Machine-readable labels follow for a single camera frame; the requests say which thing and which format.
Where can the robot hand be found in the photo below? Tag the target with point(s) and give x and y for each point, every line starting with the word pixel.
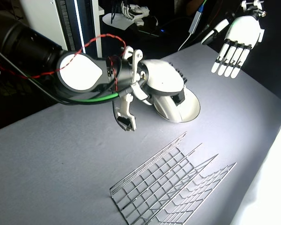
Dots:
pixel 246 30
pixel 161 77

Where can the white bowl with dark rim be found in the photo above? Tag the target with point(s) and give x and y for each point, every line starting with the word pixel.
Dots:
pixel 192 107

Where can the black device with blue light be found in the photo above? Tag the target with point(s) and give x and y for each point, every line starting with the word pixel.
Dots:
pixel 154 31

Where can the small white box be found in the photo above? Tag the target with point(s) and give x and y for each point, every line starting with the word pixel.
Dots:
pixel 139 22

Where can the white paper sheet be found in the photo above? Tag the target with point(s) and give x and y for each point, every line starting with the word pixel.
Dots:
pixel 117 22

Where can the spare white robot hand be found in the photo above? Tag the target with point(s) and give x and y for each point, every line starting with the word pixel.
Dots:
pixel 135 10

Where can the white column with black stripe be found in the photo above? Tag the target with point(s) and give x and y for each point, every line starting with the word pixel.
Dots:
pixel 44 21

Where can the grey table cloth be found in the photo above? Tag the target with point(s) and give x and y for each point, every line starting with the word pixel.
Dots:
pixel 61 175

